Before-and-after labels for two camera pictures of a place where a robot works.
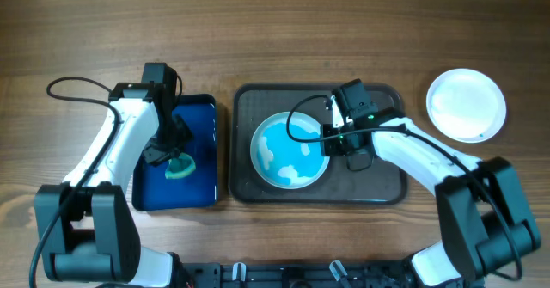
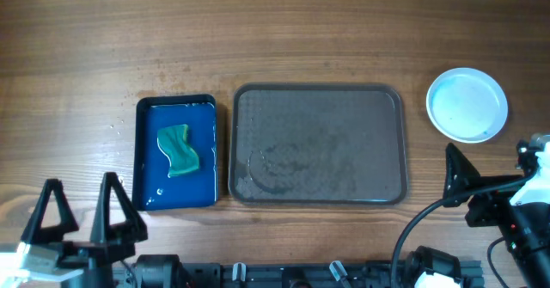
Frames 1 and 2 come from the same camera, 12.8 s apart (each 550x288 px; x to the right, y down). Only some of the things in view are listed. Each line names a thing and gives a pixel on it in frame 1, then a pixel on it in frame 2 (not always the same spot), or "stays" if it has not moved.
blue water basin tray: x=153 y=191 stays
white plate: x=283 y=162 -> x=467 y=105
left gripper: x=183 y=137 -> x=105 y=237
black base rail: x=292 y=274 stays
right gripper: x=328 y=146 -> x=479 y=200
